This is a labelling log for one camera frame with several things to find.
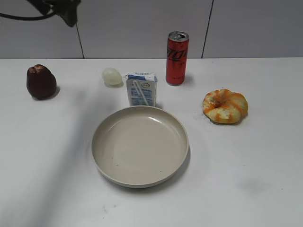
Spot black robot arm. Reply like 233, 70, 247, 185
28, 0, 81, 27

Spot black cable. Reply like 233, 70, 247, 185
0, 10, 59, 21

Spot red soda can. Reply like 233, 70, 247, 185
166, 31, 189, 86

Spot small blue milk carton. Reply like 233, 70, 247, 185
125, 72, 157, 106

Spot dark red wax apple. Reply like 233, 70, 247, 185
27, 64, 57, 100

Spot beige round plate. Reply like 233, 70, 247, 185
91, 106, 189, 188

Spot white peeled egg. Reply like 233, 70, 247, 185
102, 68, 123, 87

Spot orange striped bread roll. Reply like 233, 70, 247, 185
202, 88, 248, 124

